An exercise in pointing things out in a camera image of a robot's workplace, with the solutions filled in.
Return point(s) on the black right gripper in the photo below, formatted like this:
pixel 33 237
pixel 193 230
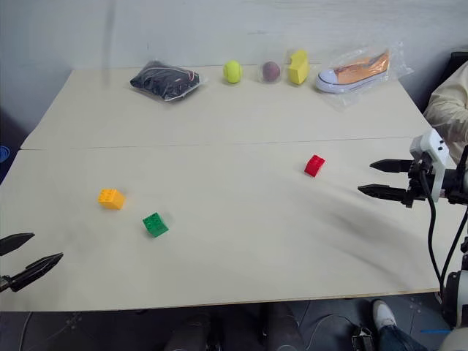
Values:
pixel 417 190

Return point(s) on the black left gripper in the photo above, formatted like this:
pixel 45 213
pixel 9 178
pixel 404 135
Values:
pixel 3 283

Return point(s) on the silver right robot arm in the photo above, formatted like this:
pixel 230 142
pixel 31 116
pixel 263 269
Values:
pixel 455 289

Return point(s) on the red toy brick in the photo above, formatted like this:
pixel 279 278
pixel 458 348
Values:
pixel 314 166

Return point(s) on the person in cream sweater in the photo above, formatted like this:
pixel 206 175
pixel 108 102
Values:
pixel 451 109

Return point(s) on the yellow toy brick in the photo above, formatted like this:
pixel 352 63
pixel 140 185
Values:
pixel 110 199

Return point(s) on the blue round object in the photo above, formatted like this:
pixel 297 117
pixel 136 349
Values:
pixel 3 154

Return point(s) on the orange sneaker in plastic bag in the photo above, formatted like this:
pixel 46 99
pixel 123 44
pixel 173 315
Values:
pixel 356 75

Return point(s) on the green toy brick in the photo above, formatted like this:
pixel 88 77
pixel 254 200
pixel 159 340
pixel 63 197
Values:
pixel 155 225

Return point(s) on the white shoe of bystander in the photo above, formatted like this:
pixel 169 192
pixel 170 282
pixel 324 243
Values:
pixel 384 313

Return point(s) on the black chair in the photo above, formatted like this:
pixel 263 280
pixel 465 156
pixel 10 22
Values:
pixel 459 60

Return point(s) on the yellow sponge in plastic bag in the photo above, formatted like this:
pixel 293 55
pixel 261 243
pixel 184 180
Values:
pixel 299 68

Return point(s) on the blue jeans leg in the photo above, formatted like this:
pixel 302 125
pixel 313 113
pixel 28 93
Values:
pixel 400 338

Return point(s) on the small black floor device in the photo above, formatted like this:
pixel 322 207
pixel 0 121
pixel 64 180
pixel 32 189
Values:
pixel 363 338

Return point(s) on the dark red ball in bag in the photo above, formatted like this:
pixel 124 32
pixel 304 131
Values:
pixel 271 71

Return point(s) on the yellow-green tennis ball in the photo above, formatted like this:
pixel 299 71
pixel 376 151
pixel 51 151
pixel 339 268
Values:
pixel 233 72

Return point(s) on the black clothing in plastic bag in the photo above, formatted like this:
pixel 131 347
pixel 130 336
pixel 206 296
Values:
pixel 164 82

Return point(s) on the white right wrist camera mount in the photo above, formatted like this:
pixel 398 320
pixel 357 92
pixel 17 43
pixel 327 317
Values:
pixel 437 147

